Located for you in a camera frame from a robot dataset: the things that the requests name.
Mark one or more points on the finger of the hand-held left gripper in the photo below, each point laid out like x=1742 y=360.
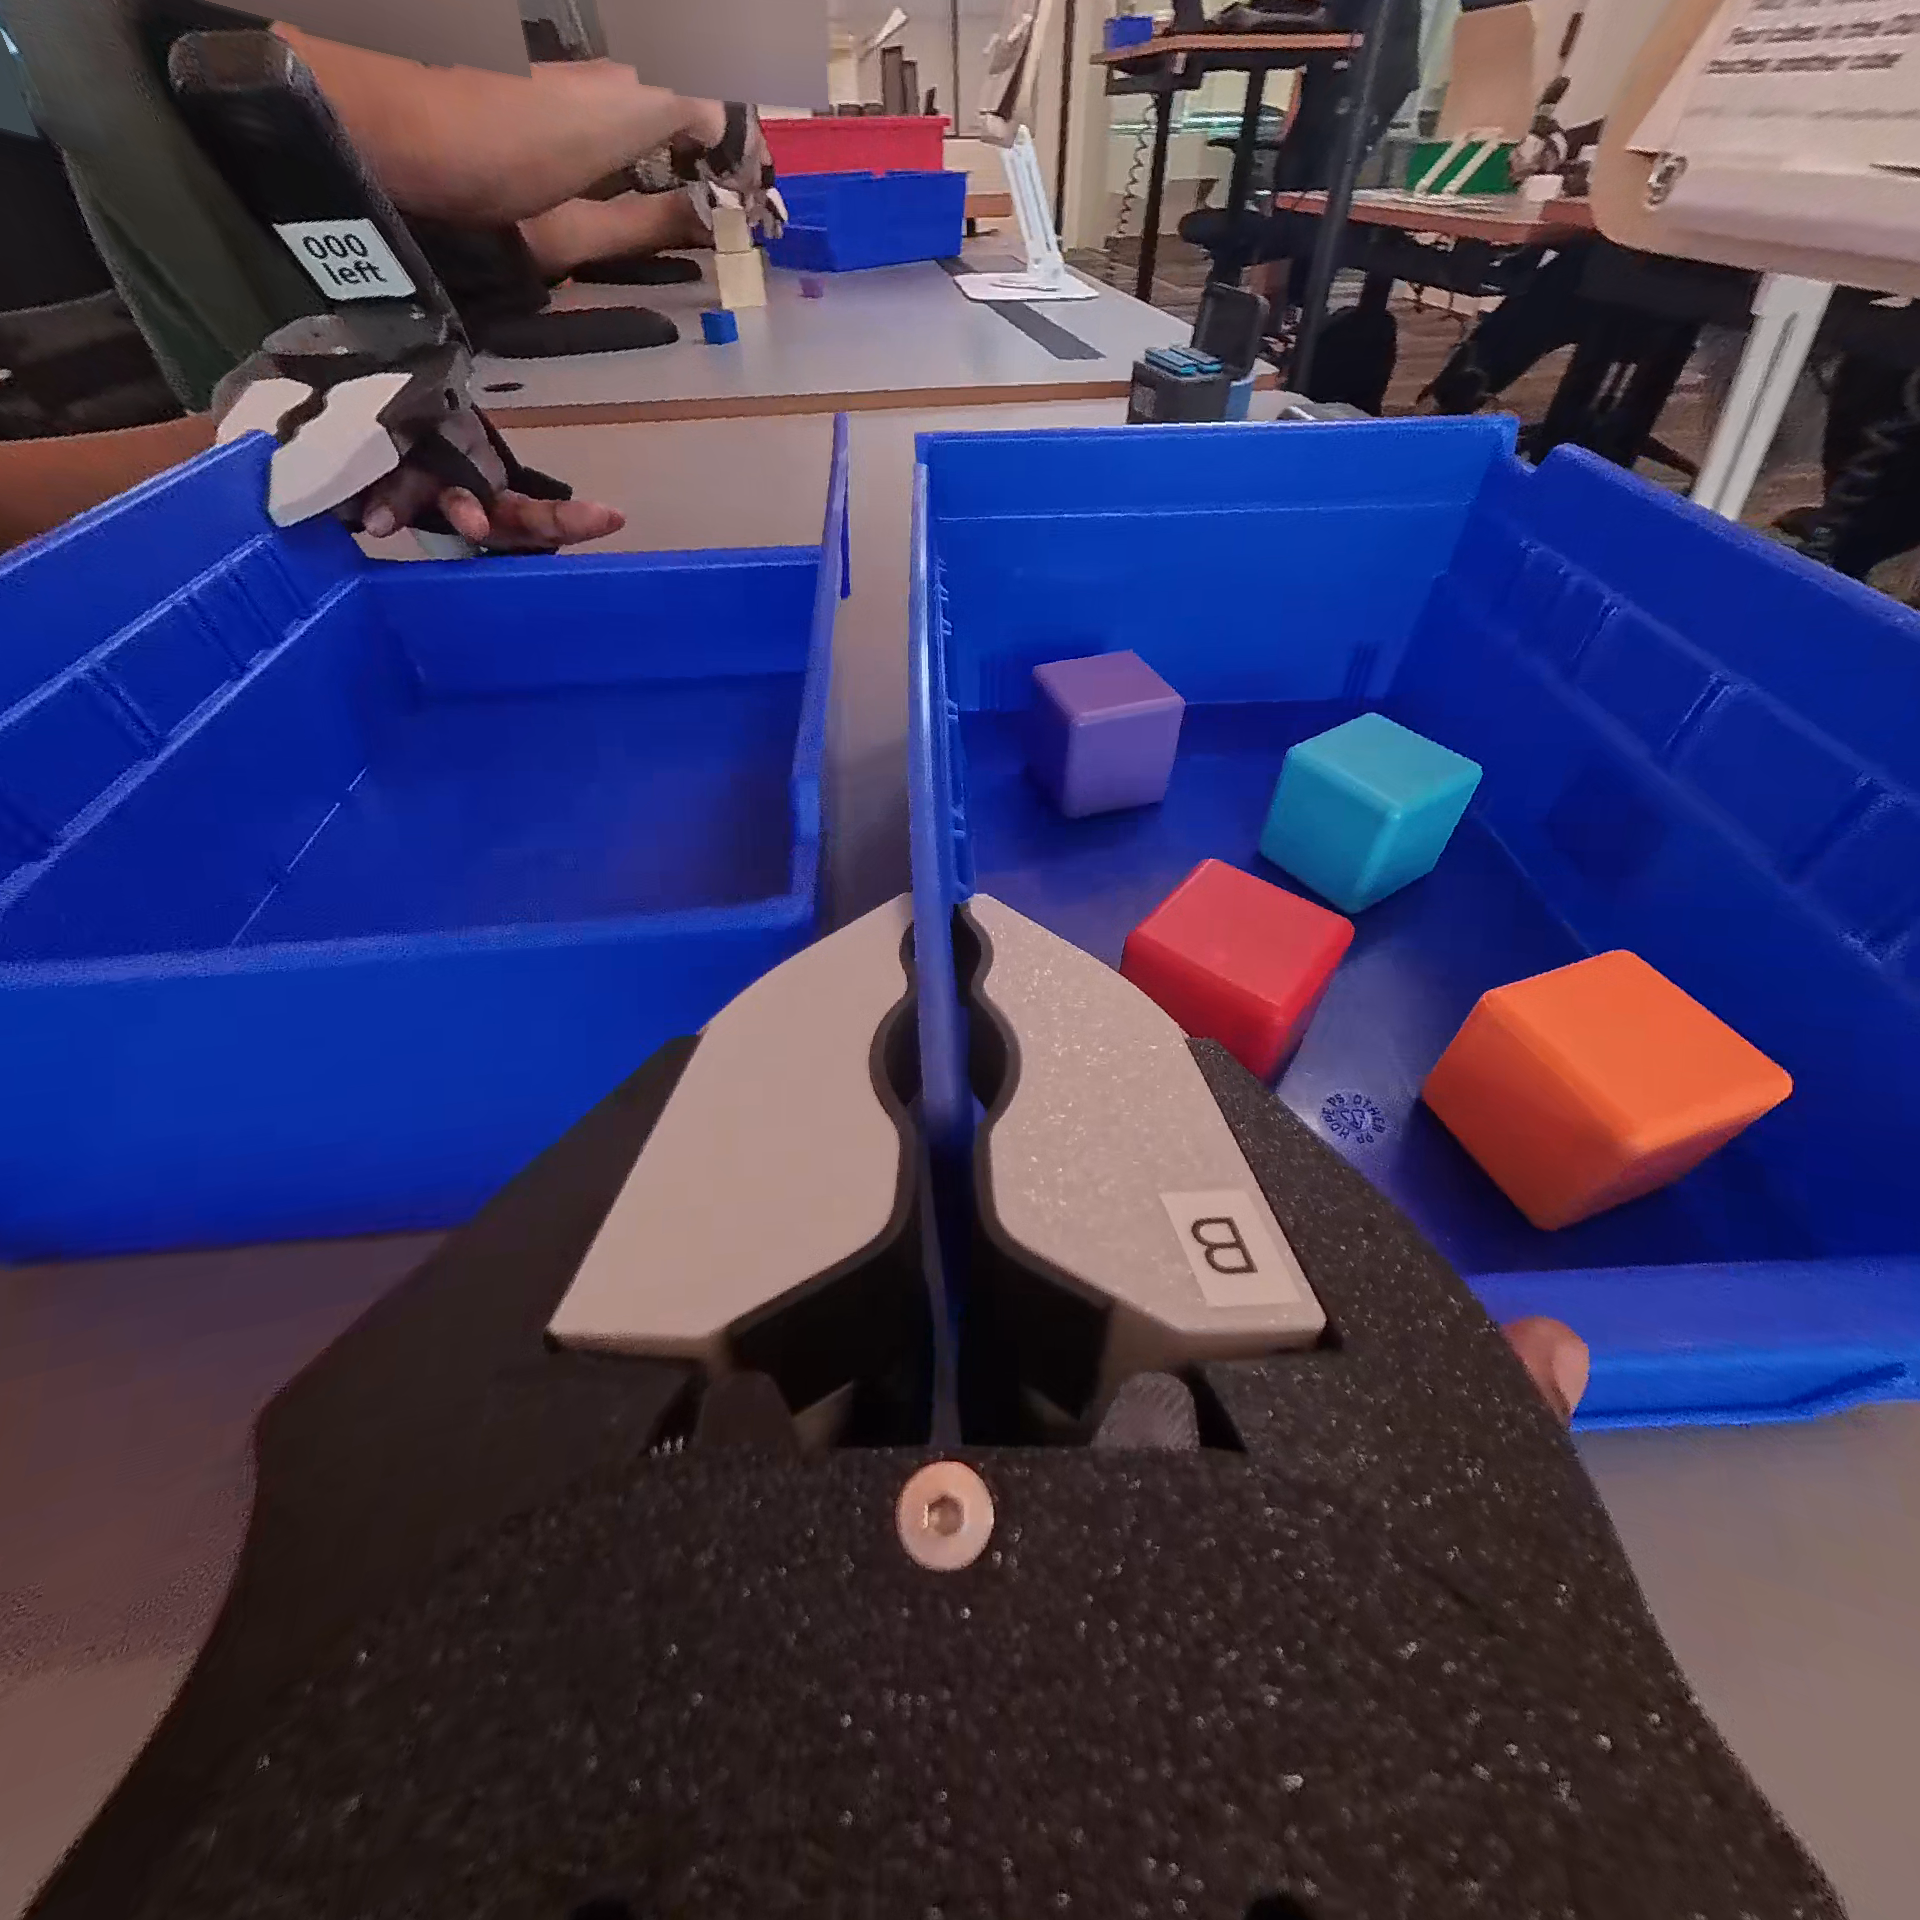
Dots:
x=496 y=466
x=336 y=444

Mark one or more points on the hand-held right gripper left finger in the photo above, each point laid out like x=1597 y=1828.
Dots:
x=737 y=1171

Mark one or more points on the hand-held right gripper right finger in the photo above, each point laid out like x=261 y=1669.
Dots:
x=1135 y=1156

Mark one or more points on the red foam cube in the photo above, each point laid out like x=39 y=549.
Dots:
x=1234 y=968

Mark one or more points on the blue plastic bin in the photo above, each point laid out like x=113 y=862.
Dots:
x=876 y=219
x=1678 y=602
x=389 y=1053

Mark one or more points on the teal foam cube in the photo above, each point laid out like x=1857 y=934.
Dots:
x=1365 y=810

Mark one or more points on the purple foam cube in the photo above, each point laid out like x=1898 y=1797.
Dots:
x=1104 y=735

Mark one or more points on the orange foam cube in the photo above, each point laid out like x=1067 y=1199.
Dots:
x=1605 y=1090

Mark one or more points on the person's left forearm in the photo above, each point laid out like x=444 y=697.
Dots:
x=91 y=471

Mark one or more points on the person's left hand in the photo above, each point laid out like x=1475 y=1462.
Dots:
x=496 y=520

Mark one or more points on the person's right hand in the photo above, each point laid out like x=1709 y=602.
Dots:
x=1546 y=1365

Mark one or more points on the black desk mat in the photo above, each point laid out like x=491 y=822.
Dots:
x=585 y=330

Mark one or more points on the stack of wooden blocks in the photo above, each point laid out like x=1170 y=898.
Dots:
x=740 y=267

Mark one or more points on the white sign stand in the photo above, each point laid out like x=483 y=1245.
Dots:
x=1026 y=240

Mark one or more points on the black power unit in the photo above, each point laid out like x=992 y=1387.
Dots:
x=1194 y=385

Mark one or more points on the brown office desk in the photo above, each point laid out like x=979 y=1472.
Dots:
x=1440 y=210

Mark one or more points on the printed sign board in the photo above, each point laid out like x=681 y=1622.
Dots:
x=1788 y=135

